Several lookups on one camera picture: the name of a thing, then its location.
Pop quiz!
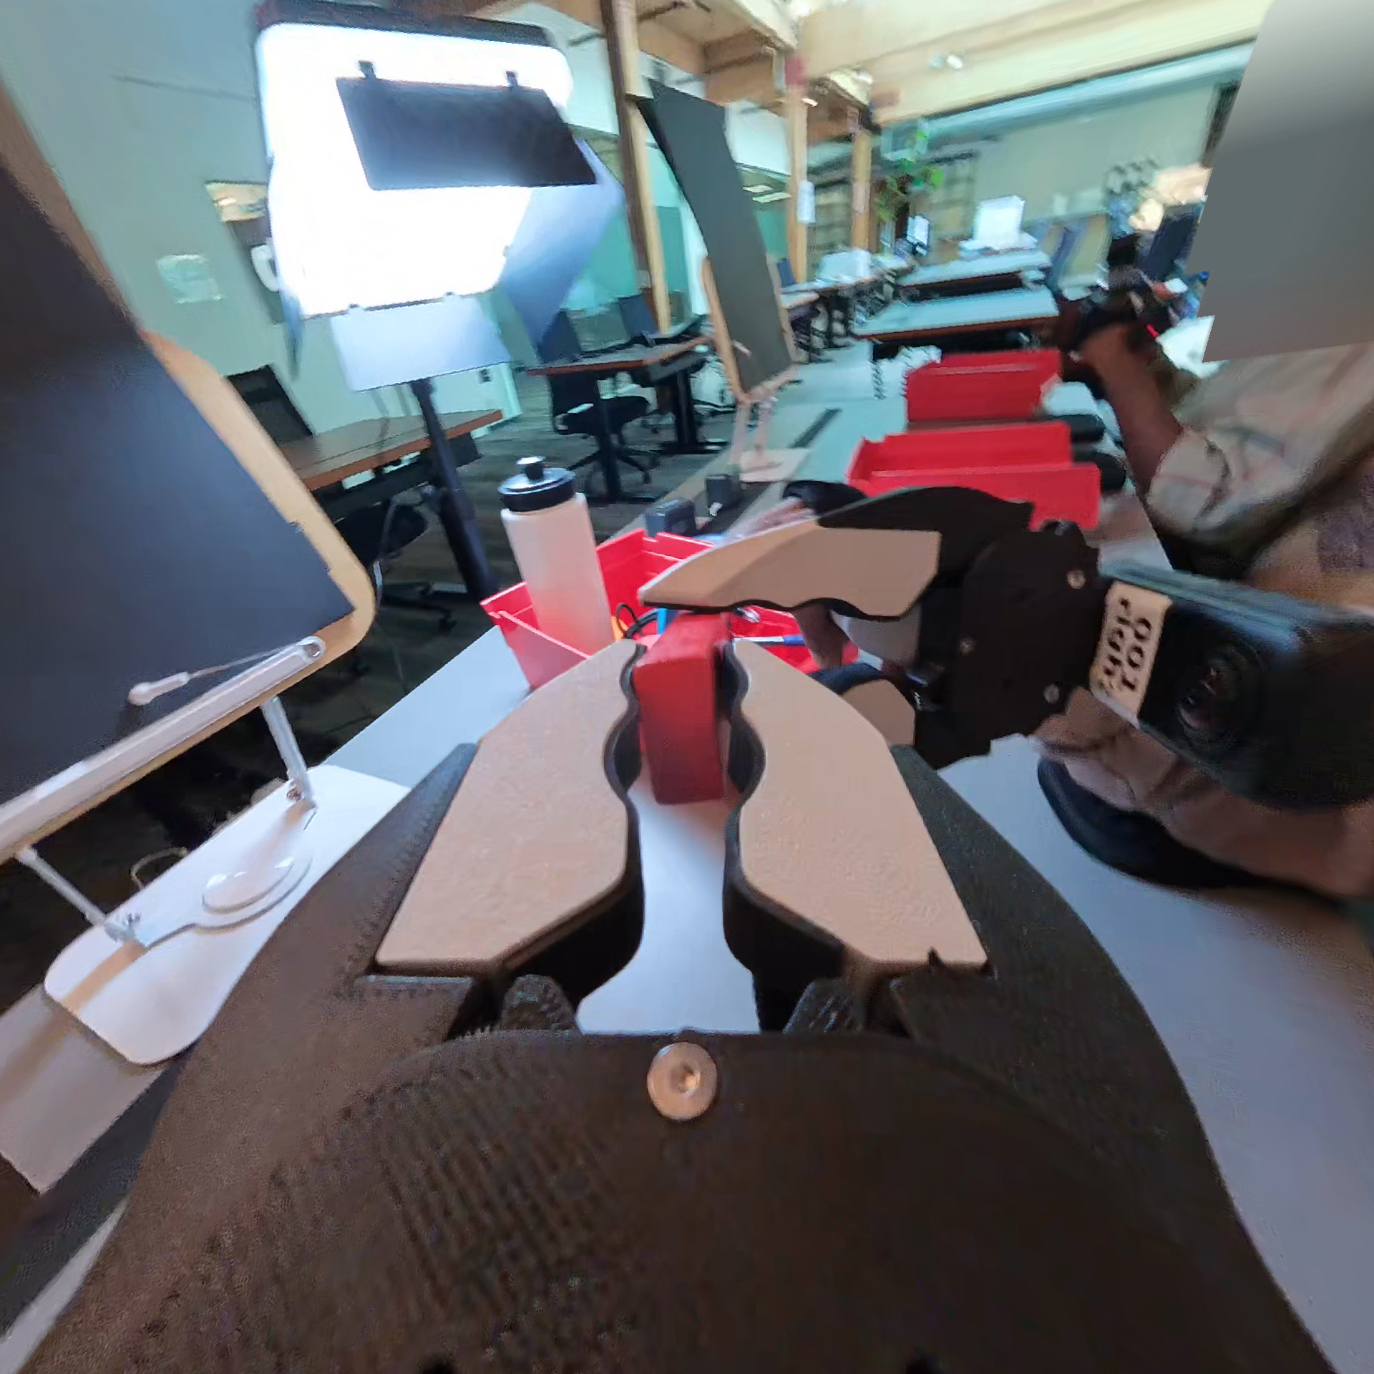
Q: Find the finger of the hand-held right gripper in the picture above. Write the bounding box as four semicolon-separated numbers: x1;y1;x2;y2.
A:
816;663;922;748
639;523;944;622

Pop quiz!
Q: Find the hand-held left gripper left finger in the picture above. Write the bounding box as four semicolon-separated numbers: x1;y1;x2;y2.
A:
376;639;646;977

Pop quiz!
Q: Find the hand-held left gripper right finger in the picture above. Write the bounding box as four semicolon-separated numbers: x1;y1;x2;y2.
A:
724;639;989;972

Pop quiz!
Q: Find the red block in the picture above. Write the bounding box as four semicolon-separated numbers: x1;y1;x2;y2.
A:
632;614;740;806

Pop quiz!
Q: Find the white board stand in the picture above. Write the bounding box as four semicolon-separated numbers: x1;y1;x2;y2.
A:
704;257;815;486
0;636;327;1194

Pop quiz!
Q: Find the dark rounded pad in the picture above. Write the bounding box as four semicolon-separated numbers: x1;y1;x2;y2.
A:
1040;755;1293;888

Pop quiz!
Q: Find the white bottle black cap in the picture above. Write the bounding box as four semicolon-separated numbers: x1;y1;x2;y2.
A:
499;455;617;658

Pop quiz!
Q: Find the black office chair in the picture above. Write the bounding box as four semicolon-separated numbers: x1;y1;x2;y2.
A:
229;363;460;636
536;308;659;501

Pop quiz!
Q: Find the wooden top desk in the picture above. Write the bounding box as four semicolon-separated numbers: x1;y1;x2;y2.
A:
525;334;717;458
274;407;506;496

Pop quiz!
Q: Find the black light stand pole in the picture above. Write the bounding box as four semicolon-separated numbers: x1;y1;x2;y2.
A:
407;376;502;608

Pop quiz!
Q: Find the studio light panel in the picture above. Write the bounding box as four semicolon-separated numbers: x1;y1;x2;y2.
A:
257;0;632;393

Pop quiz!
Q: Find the black board wooden frame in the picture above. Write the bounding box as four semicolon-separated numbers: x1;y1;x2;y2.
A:
642;76;799;393
0;74;379;851

